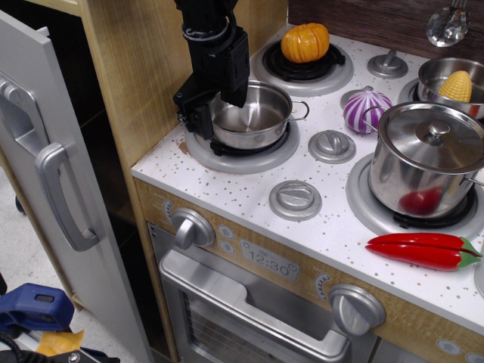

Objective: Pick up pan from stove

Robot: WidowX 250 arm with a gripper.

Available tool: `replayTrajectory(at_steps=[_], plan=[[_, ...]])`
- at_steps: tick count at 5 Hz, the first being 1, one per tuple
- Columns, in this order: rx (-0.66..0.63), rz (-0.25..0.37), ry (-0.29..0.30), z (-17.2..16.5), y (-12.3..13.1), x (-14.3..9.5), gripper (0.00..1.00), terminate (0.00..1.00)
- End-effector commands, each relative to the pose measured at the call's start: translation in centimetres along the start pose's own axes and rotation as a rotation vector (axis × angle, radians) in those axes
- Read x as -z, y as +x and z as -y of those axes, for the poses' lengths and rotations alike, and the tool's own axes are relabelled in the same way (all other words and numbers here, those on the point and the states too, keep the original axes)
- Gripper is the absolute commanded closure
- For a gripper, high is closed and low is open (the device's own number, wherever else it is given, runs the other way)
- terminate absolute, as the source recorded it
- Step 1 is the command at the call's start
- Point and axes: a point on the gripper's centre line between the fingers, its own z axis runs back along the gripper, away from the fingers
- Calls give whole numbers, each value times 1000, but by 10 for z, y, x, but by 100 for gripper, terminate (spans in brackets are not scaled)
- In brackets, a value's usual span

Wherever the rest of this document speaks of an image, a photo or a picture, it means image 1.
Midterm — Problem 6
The grey stovetop knob back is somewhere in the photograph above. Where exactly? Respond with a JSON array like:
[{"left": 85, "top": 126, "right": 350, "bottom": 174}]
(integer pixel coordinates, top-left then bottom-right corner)
[{"left": 367, "top": 50, "right": 408, "bottom": 79}]

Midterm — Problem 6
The small steel pan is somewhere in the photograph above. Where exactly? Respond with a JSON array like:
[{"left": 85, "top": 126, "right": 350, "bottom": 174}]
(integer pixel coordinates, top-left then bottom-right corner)
[{"left": 209, "top": 80, "right": 297, "bottom": 150}]

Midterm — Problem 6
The steel pot lid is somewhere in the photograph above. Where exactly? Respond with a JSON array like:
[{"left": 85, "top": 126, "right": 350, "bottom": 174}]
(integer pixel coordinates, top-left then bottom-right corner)
[{"left": 378, "top": 102, "right": 483, "bottom": 174}]

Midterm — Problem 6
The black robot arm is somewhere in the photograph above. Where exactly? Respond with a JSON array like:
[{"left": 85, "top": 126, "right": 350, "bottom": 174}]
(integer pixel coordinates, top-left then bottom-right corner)
[{"left": 173, "top": 1, "right": 250, "bottom": 140}]

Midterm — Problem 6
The grey stovetop knob front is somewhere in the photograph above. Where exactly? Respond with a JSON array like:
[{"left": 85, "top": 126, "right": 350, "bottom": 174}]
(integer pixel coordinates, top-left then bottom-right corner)
[{"left": 268, "top": 180, "right": 322, "bottom": 222}]

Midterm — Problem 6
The hanging steel spoon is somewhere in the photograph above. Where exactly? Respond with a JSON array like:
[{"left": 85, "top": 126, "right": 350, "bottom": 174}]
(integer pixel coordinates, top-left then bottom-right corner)
[{"left": 426, "top": 1, "right": 470, "bottom": 48}]

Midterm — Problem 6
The grey door handle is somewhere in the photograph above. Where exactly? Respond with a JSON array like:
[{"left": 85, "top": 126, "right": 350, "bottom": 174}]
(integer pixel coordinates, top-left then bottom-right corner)
[{"left": 34, "top": 142, "right": 99, "bottom": 252}]

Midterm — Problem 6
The yellow toy corn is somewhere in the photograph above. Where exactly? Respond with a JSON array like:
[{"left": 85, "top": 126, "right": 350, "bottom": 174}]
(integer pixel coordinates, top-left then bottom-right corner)
[{"left": 438, "top": 70, "right": 472, "bottom": 103}]

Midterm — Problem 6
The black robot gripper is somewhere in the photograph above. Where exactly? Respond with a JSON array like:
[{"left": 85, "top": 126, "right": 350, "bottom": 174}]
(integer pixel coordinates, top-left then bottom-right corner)
[{"left": 173, "top": 27, "right": 250, "bottom": 140}]

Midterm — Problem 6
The back left burner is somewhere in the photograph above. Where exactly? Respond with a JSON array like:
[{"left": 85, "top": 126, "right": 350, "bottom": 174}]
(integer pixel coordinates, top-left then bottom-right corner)
[{"left": 251, "top": 42, "right": 353, "bottom": 97}]

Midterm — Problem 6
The oven door with handle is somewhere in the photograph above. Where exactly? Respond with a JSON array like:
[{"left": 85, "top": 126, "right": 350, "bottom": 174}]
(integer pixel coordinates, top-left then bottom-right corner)
[{"left": 148, "top": 225, "right": 377, "bottom": 362}]

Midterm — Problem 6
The burner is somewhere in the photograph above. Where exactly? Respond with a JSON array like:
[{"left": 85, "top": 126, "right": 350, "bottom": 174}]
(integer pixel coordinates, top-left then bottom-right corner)
[
  {"left": 396, "top": 77, "right": 484, "bottom": 123},
  {"left": 346, "top": 154, "right": 483, "bottom": 240},
  {"left": 251, "top": 42, "right": 353, "bottom": 97},
  {"left": 184, "top": 121, "right": 299, "bottom": 175}
]

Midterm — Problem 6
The large steel pot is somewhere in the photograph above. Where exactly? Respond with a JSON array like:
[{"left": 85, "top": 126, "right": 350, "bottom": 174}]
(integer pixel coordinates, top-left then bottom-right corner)
[{"left": 361, "top": 101, "right": 484, "bottom": 221}]

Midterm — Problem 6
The grey stovetop knob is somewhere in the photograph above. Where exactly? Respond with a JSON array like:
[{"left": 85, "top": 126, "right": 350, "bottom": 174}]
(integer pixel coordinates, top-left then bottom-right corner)
[
  {"left": 367, "top": 50, "right": 408, "bottom": 79},
  {"left": 308, "top": 130, "right": 356, "bottom": 164},
  {"left": 268, "top": 180, "right": 322, "bottom": 222}
]

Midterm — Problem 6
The purple striped toy onion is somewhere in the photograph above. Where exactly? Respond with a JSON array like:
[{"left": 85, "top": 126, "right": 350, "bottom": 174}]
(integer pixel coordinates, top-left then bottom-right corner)
[{"left": 343, "top": 86, "right": 392, "bottom": 134}]

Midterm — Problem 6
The right oven dial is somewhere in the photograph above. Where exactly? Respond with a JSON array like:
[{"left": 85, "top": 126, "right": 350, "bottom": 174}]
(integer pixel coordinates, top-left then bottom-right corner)
[{"left": 329, "top": 284, "right": 386, "bottom": 337}]

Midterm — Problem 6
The grey cabinet door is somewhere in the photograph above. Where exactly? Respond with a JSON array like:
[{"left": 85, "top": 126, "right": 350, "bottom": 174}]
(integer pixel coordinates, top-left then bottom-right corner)
[{"left": 1, "top": 14, "right": 154, "bottom": 362}]

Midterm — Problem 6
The orange toy pumpkin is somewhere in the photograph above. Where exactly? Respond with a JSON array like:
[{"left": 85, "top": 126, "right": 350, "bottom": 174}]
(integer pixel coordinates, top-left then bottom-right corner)
[{"left": 281, "top": 23, "right": 330, "bottom": 64}]

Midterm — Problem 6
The left oven dial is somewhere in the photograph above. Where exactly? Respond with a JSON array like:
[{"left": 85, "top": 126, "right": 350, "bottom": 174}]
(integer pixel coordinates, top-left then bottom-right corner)
[{"left": 172, "top": 207, "right": 216, "bottom": 250}]

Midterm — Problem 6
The steel bowl pan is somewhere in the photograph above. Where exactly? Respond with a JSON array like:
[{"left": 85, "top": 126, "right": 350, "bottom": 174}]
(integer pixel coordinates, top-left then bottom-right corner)
[{"left": 417, "top": 57, "right": 483, "bottom": 120}]

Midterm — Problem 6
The front left burner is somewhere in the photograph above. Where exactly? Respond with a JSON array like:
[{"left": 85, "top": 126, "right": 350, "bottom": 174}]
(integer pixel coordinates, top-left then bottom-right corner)
[{"left": 184, "top": 121, "right": 299, "bottom": 175}]

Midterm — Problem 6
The oven clock display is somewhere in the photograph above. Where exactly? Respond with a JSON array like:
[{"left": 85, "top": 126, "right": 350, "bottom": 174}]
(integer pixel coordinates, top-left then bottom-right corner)
[{"left": 239, "top": 239, "right": 301, "bottom": 281}]

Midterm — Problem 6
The blue clamp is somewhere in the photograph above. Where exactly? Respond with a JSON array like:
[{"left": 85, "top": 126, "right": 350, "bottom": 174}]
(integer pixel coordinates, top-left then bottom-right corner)
[{"left": 1, "top": 283, "right": 75, "bottom": 331}]

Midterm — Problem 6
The red toy chili pepper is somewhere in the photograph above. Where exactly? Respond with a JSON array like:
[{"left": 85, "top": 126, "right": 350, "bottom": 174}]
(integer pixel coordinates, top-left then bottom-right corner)
[{"left": 365, "top": 233, "right": 483, "bottom": 271}]

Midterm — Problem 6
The wooden toy kitchen cabinet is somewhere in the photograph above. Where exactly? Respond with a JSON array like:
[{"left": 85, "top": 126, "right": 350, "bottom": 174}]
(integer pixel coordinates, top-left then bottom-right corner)
[{"left": 43, "top": 1, "right": 483, "bottom": 362}]

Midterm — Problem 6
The back right burner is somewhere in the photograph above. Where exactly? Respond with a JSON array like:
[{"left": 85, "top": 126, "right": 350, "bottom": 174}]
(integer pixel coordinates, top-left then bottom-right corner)
[{"left": 396, "top": 77, "right": 484, "bottom": 123}]

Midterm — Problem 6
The oven dial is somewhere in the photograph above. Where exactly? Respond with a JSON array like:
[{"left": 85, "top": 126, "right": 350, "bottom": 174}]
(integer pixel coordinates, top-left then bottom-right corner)
[
  {"left": 172, "top": 207, "right": 216, "bottom": 250},
  {"left": 329, "top": 284, "right": 386, "bottom": 337}
]

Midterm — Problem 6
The grey stovetop knob middle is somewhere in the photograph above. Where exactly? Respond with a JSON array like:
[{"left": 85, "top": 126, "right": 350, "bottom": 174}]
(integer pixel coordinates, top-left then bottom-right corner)
[{"left": 308, "top": 130, "right": 356, "bottom": 164}]

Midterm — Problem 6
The front right burner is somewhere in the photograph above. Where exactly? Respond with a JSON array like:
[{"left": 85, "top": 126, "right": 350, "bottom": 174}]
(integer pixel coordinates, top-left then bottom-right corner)
[{"left": 346, "top": 154, "right": 483, "bottom": 240}]

